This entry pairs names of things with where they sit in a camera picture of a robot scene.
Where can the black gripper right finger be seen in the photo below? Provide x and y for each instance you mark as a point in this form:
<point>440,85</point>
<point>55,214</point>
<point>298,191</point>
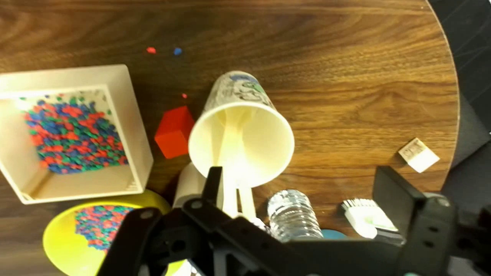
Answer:
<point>430,230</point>

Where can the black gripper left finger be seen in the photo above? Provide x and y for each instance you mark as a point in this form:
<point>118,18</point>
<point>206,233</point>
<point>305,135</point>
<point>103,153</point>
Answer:
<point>204,223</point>

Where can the blue bead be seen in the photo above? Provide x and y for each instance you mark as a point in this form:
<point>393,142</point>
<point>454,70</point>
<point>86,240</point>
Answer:
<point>176,50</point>

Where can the cream plastic utensil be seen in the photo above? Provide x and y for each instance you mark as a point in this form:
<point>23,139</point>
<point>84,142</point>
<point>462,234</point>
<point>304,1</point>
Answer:
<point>229,168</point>
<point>245,200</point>

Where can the small white yellow cube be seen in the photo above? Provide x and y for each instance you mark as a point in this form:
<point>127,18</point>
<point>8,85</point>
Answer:
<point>417,154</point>

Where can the patterned paper cup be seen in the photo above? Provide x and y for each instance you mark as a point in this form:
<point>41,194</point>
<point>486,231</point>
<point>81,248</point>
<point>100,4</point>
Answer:
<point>245,147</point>

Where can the clear plastic water bottle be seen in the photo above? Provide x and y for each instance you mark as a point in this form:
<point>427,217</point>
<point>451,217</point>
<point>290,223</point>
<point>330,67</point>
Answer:
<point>291,214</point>

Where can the blue bowl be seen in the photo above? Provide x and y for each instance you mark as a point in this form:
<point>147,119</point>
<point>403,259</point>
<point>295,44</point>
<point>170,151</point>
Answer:
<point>334,234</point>

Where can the red cube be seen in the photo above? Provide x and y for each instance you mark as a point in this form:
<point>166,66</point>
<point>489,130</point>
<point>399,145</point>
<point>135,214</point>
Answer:
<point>173,133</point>

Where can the multicoloured bead pile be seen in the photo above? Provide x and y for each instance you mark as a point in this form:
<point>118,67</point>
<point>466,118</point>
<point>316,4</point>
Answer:
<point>74,135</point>
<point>100,223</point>

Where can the tiny orange bead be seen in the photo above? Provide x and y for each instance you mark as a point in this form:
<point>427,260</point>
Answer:
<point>184,95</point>

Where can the yellow bowl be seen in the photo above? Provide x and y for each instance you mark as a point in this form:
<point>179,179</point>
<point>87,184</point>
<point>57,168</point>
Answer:
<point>61,239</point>

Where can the dark grey fabric sofa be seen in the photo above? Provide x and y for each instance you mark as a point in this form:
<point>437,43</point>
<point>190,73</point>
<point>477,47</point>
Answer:
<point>476,61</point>

